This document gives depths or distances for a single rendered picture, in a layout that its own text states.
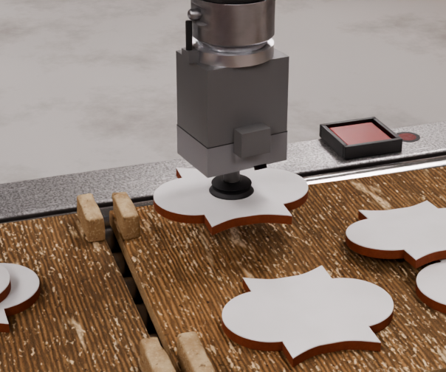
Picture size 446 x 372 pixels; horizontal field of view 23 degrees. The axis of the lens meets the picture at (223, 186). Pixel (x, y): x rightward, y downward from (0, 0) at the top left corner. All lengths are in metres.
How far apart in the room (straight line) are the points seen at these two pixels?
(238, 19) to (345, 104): 3.03
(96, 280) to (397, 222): 0.30
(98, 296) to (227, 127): 0.19
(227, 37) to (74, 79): 3.29
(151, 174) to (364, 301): 0.38
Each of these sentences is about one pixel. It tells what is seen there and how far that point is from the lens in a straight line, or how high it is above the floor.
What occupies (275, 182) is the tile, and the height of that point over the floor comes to 0.99.
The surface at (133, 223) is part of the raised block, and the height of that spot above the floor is 0.95.
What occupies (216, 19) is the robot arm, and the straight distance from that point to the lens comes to 0.94.
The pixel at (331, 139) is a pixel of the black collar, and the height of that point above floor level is 0.93.
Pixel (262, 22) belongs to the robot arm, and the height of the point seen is 1.16.
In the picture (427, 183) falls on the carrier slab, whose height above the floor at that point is 0.94.
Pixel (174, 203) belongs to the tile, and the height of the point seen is 0.99.
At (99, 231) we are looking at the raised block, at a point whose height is 0.95.
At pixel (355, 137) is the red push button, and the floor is 0.93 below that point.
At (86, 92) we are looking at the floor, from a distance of 4.07.
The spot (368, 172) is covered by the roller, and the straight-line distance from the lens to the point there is 1.25.
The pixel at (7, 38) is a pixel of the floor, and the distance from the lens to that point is 4.74.
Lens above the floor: 1.44
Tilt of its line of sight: 26 degrees down
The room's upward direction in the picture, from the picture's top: straight up
